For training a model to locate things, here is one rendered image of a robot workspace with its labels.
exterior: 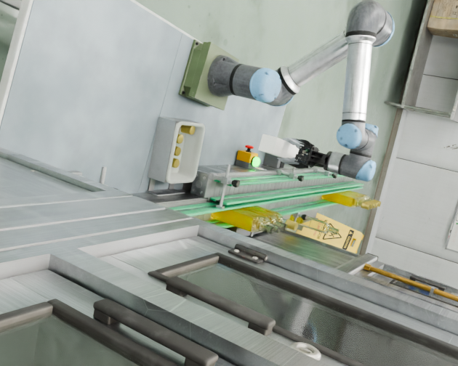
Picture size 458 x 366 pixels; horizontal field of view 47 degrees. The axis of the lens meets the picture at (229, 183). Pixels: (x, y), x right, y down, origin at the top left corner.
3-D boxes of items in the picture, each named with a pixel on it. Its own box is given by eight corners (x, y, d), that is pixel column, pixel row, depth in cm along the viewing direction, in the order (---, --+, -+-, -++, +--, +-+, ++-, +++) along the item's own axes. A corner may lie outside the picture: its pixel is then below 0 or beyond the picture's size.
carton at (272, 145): (262, 133, 189) (277, 137, 186) (288, 144, 210) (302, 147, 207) (258, 149, 189) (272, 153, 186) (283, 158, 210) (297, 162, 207)
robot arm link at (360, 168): (379, 159, 181) (372, 183, 182) (349, 152, 186) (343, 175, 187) (373, 158, 174) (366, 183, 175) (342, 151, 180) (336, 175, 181)
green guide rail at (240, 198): (209, 199, 202) (227, 205, 198) (210, 197, 202) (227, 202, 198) (352, 182, 352) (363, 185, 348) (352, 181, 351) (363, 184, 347)
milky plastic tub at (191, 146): (147, 177, 187) (166, 184, 183) (159, 116, 184) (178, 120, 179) (177, 176, 202) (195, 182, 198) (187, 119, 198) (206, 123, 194)
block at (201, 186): (188, 193, 201) (203, 198, 198) (193, 169, 200) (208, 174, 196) (194, 192, 204) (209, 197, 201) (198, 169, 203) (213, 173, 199)
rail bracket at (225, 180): (202, 202, 198) (230, 212, 192) (211, 160, 195) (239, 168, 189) (206, 202, 201) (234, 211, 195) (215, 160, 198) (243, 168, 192)
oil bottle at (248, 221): (210, 218, 207) (256, 234, 196) (213, 204, 206) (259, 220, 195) (217, 216, 211) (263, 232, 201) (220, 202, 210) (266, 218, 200)
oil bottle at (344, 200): (320, 198, 309) (366, 212, 296) (323, 189, 309) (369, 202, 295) (324, 197, 314) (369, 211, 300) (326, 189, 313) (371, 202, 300)
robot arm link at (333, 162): (348, 155, 187) (342, 177, 187) (336, 152, 189) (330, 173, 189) (342, 152, 180) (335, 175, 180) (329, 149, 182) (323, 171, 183)
